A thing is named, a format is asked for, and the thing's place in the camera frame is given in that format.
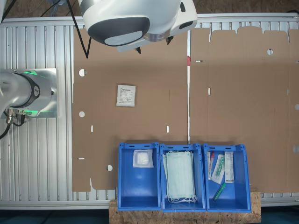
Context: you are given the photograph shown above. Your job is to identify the white printed gauze packet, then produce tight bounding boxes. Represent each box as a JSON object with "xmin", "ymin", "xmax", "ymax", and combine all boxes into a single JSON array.
[{"xmin": 116, "ymin": 84, "xmax": 136, "ymax": 108}]

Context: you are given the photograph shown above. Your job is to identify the cotton pads in clear bag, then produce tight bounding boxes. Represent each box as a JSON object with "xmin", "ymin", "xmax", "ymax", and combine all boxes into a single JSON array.
[{"xmin": 133, "ymin": 149, "xmax": 154, "ymax": 168}]

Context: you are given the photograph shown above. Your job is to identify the blue bin with cotton bag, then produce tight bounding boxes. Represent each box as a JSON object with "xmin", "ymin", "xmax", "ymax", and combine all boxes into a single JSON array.
[{"xmin": 117, "ymin": 142, "xmax": 162, "ymax": 210}]

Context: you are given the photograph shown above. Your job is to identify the brown cardboard sheet with holes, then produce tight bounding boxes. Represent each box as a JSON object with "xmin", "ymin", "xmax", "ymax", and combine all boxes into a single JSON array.
[{"xmin": 71, "ymin": 27, "xmax": 191, "ymax": 192}]

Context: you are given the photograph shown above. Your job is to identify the brown cardboard sheet with flaps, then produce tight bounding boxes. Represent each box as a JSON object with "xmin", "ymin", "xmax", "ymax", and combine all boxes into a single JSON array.
[{"xmin": 189, "ymin": 26, "xmax": 299, "ymax": 194}]

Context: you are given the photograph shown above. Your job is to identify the red-capped tube in clear packet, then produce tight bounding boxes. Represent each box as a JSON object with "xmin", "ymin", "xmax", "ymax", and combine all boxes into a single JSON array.
[{"xmin": 207, "ymin": 151, "xmax": 215, "ymax": 180}]

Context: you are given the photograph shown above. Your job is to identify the stack of pale face masks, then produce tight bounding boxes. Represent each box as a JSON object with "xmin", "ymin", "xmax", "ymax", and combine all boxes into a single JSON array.
[{"xmin": 163, "ymin": 150, "xmax": 198, "ymax": 203}]

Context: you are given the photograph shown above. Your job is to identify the green cannula in clear packet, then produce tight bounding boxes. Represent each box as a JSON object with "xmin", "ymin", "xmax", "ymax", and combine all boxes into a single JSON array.
[{"xmin": 211, "ymin": 154, "xmax": 225, "ymax": 184}]

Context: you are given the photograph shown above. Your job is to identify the long white printed packet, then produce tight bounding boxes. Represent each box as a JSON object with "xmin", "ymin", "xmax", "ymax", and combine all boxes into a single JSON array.
[{"xmin": 224, "ymin": 151, "xmax": 235, "ymax": 184}]

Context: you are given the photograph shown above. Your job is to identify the blue bin with masks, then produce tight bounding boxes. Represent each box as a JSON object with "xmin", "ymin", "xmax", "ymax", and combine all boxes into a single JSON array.
[{"xmin": 159, "ymin": 143, "xmax": 206, "ymax": 212}]

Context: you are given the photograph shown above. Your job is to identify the loose green capped needle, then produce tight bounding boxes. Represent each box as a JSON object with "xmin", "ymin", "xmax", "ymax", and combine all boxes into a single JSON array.
[{"xmin": 213, "ymin": 182, "xmax": 227, "ymax": 202}]

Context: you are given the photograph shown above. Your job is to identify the blue bin with small packets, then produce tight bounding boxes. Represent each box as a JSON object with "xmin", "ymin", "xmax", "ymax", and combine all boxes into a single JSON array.
[{"xmin": 202, "ymin": 143, "xmax": 252, "ymax": 212}]

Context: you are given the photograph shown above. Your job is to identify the chipboard plank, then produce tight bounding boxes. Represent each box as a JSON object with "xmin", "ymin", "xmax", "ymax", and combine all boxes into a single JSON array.
[{"xmin": 108, "ymin": 186, "xmax": 262, "ymax": 224}]

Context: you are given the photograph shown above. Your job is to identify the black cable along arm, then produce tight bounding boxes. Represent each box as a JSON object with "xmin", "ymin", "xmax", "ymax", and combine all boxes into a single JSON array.
[{"xmin": 66, "ymin": 0, "xmax": 93, "ymax": 59}]

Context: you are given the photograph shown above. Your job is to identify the black cables at robot base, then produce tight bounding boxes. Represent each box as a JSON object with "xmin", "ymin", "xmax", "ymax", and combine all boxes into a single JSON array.
[{"xmin": 0, "ymin": 108, "xmax": 26, "ymax": 140}]

